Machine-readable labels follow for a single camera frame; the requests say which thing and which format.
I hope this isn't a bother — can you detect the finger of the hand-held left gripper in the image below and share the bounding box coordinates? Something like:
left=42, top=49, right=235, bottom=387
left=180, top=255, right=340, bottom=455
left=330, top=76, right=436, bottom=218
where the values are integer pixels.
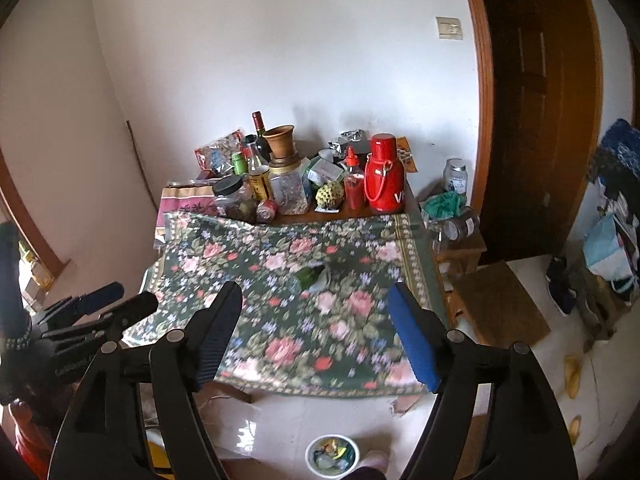
left=55, top=291, right=159, bottom=346
left=42, top=282, right=125, bottom=328

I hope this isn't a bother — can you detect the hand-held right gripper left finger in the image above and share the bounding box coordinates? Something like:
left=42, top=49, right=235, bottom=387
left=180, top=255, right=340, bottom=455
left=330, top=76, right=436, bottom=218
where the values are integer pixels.
left=47, top=280, right=244, bottom=480

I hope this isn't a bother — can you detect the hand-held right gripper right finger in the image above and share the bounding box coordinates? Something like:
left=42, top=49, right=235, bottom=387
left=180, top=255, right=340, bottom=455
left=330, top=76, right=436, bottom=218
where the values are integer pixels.
left=387, top=281, right=581, bottom=480

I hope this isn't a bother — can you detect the green clear plastic wrapper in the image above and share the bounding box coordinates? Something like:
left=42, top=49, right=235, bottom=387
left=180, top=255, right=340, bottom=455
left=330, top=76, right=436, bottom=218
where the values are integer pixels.
left=290, top=265, right=332, bottom=295

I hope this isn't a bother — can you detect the white round bin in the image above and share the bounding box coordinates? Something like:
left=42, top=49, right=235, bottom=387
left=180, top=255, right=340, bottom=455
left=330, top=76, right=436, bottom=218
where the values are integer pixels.
left=305, top=435, right=359, bottom=477

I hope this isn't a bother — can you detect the red plastic object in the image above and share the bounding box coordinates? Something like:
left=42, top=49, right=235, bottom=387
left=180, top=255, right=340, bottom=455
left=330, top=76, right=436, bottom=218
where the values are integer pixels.
left=10, top=400, right=56, bottom=461

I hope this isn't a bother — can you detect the floral tablecloth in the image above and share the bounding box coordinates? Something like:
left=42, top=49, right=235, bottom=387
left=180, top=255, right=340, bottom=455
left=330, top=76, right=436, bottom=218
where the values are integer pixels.
left=120, top=212, right=436, bottom=396

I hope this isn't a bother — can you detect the brown door mat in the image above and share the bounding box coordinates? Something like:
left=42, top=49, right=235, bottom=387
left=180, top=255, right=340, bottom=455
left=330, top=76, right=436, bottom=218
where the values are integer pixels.
left=450, top=260, right=551, bottom=346

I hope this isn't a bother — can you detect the small wooden side table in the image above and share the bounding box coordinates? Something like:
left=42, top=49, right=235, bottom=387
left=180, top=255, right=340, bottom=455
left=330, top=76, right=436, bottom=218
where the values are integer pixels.
left=432, top=232, right=488, bottom=281

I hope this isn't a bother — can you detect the pink patterned cloth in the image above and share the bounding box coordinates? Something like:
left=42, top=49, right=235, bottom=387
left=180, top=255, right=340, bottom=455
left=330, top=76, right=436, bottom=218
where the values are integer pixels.
left=156, top=182, right=218, bottom=236

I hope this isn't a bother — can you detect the black lid plastic jar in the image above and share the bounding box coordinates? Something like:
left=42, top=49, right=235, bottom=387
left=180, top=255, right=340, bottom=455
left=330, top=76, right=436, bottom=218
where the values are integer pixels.
left=212, top=176, right=257, bottom=221

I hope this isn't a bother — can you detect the green plastic bag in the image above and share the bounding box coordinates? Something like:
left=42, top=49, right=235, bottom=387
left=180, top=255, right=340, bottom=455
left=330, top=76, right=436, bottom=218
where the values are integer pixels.
left=422, top=191, right=468, bottom=221

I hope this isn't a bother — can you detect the thin wooden stick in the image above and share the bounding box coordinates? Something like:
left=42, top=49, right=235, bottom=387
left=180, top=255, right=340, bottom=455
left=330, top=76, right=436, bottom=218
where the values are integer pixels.
left=126, top=120, right=158, bottom=208

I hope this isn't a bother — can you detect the yellow label bottle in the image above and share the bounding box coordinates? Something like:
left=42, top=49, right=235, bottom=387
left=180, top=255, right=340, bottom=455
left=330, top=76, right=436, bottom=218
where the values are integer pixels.
left=248, top=167, right=273, bottom=201

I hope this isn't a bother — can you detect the black shoe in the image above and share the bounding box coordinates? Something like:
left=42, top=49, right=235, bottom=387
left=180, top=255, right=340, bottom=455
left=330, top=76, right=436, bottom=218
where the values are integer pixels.
left=546, top=256, right=576, bottom=317

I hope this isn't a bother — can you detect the clear square plastic jar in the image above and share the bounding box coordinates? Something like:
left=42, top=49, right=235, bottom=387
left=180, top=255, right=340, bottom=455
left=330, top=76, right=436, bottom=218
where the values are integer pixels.
left=267, top=159, right=313, bottom=216

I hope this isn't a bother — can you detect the red thermos flask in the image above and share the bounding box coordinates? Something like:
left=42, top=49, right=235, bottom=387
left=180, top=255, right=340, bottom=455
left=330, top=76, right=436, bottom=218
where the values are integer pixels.
left=363, top=133, right=407, bottom=212

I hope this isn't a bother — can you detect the red sauce bottle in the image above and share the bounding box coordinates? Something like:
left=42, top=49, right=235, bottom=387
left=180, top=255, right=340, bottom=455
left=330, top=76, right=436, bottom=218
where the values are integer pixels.
left=342, top=146, right=366, bottom=210

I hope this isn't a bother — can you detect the green custard apple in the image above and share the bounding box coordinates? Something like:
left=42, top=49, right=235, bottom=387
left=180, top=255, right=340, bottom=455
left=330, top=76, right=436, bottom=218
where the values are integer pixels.
left=315, top=181, right=346, bottom=211

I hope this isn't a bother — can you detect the glass jar silver lid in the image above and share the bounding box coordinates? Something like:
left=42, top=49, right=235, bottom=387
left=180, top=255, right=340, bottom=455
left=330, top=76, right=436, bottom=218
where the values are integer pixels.
left=444, top=158, right=468, bottom=196

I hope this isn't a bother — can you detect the colourful snack packet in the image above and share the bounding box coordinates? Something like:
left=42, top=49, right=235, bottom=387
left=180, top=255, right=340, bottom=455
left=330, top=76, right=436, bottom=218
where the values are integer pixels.
left=194, top=131, right=244, bottom=176

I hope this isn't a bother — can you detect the clear glass bottle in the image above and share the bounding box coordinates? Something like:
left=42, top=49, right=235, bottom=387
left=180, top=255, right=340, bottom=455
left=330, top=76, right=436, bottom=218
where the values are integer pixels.
left=243, top=135, right=268, bottom=171

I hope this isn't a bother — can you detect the orange patterned packet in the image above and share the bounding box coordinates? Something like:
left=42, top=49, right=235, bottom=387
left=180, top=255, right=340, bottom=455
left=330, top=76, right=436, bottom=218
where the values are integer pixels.
left=397, top=139, right=418, bottom=173

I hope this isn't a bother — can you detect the white green carton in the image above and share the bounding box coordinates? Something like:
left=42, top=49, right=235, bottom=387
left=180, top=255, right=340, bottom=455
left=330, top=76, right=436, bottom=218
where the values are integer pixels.
left=306, top=155, right=346, bottom=186

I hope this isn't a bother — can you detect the brown clay pot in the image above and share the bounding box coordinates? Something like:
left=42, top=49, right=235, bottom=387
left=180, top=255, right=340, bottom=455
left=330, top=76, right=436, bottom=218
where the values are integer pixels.
left=262, top=126, right=297, bottom=163

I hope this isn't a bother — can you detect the dark wine bottle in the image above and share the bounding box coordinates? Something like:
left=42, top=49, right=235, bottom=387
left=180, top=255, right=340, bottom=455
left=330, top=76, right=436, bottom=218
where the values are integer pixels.
left=251, top=111, right=273, bottom=161

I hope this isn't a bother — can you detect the light blue bag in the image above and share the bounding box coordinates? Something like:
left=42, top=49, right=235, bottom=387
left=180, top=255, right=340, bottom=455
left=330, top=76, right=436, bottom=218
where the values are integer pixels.
left=585, top=215, right=636, bottom=281

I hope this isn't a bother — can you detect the silver foil bag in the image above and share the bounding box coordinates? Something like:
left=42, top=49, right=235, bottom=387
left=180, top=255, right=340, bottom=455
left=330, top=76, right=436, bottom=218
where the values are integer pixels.
left=330, top=129, right=372, bottom=153

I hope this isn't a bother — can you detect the dark wooden door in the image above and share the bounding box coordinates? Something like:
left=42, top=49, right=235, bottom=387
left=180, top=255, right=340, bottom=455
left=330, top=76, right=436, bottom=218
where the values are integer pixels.
left=472, top=0, right=603, bottom=266

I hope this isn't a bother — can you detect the dark blue clothing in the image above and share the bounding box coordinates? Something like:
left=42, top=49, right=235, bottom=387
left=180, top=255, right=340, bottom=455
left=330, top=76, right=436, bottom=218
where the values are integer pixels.
left=590, top=119, right=640, bottom=186

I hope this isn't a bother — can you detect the wooden window frame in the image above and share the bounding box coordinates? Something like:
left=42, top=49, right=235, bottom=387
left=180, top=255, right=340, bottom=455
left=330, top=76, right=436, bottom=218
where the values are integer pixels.
left=0, top=147, right=66, bottom=286

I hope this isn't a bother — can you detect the wooden door frame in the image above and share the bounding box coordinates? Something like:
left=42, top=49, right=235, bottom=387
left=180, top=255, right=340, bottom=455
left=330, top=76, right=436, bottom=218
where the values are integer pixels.
left=457, top=0, right=496, bottom=211

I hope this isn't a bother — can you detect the beige wall switch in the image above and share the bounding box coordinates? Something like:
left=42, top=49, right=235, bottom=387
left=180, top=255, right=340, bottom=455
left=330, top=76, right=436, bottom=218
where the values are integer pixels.
left=436, top=16, right=464, bottom=41

